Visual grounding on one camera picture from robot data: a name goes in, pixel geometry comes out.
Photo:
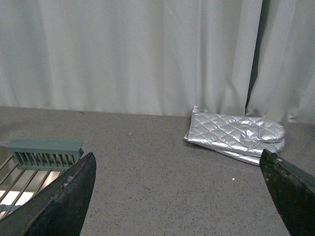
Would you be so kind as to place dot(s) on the lower silver quilted oven mitt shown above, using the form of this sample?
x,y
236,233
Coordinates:
x,y
248,155

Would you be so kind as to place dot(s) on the grey curtain panel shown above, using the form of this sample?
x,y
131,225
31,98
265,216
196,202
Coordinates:
x,y
159,57
283,73

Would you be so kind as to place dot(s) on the left grey curtain panel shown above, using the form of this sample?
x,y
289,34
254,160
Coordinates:
x,y
159,57

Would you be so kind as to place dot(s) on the upper silver quilted oven mitt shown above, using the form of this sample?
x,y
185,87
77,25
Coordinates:
x,y
243,135

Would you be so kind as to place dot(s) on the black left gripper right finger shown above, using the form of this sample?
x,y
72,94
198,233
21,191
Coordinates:
x,y
292,191

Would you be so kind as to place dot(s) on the right grey curtain panel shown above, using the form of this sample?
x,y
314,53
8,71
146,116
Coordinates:
x,y
283,73

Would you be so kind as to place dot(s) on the green metal dish rack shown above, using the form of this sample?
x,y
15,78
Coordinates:
x,y
28,165

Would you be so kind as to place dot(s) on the silver quilted oven mitt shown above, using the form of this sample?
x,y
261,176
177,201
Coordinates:
x,y
243,135
248,155

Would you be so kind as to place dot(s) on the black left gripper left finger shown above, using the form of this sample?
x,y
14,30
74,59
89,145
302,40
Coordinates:
x,y
60,208

